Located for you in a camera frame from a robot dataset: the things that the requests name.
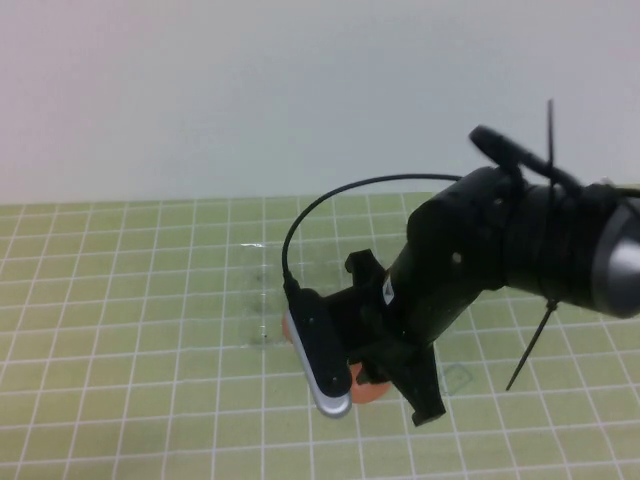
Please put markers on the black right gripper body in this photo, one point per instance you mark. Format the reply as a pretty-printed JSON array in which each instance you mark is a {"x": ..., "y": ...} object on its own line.
[{"x": 440, "y": 280}]

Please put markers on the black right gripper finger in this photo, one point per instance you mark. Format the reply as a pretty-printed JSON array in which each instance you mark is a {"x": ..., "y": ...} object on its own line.
[
  {"x": 360, "y": 359},
  {"x": 378, "y": 377}
]

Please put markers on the brown egg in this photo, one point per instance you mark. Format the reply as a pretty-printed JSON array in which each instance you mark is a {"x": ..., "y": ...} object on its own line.
[
  {"x": 371, "y": 395},
  {"x": 287, "y": 327}
]

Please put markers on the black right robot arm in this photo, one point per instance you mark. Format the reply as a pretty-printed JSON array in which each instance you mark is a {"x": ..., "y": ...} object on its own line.
[{"x": 555, "y": 240}]

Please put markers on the clear plastic egg tray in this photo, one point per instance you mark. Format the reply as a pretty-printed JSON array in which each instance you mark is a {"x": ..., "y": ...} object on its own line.
[{"x": 250, "y": 300}]

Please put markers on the green grid table mat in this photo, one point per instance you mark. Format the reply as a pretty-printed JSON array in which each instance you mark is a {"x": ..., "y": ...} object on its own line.
[{"x": 100, "y": 350}]

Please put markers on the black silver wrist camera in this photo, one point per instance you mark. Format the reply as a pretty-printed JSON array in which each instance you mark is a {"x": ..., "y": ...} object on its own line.
[{"x": 320, "y": 350}]

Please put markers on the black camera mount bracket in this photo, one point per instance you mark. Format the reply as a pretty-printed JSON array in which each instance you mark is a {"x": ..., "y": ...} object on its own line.
[{"x": 350, "y": 315}]

